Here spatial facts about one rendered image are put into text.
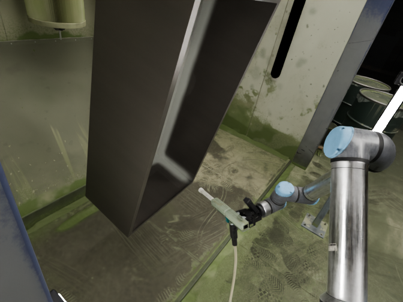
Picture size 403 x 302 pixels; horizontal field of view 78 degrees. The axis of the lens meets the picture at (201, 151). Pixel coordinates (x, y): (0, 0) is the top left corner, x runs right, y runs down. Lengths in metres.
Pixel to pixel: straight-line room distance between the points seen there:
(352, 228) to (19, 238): 0.86
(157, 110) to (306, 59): 2.19
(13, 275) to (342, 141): 0.88
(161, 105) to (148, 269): 1.26
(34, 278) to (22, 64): 1.99
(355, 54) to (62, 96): 2.50
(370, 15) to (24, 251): 2.71
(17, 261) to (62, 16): 1.75
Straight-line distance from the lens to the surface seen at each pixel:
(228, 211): 1.36
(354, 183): 0.93
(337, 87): 2.81
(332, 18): 2.78
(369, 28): 2.74
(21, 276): 0.24
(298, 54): 2.85
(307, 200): 1.46
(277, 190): 1.42
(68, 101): 2.20
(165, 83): 0.77
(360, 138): 0.97
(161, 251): 1.89
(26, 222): 2.11
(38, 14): 1.92
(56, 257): 1.96
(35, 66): 2.20
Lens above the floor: 1.64
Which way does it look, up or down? 34 degrees down
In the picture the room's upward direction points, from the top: 11 degrees clockwise
